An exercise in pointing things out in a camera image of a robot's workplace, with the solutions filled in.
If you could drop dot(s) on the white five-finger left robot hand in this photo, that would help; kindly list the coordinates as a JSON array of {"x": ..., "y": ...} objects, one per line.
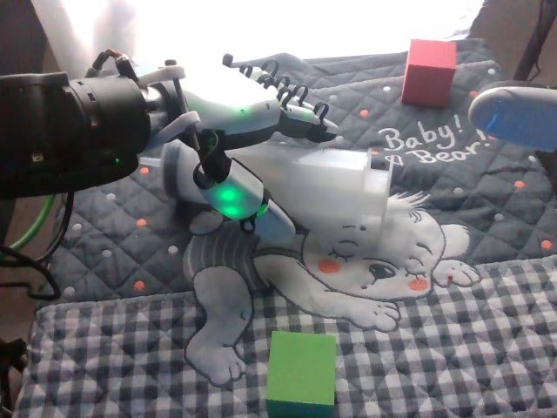
[{"x": 235, "y": 115}]

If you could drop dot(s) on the red cube block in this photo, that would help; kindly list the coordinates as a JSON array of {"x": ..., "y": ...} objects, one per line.
[{"x": 428, "y": 74}]

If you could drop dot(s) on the grey quilt with bear print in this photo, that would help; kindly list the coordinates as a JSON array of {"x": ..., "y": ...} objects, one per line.
[{"x": 130, "y": 252}]

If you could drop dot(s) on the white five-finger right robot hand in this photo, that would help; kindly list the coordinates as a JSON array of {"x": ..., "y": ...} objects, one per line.
[{"x": 513, "y": 113}]

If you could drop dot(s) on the green cube block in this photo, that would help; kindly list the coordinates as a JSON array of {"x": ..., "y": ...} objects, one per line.
[{"x": 300, "y": 370}]

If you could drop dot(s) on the black stand clamp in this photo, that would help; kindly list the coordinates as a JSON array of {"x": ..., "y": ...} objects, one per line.
[{"x": 8, "y": 366}]

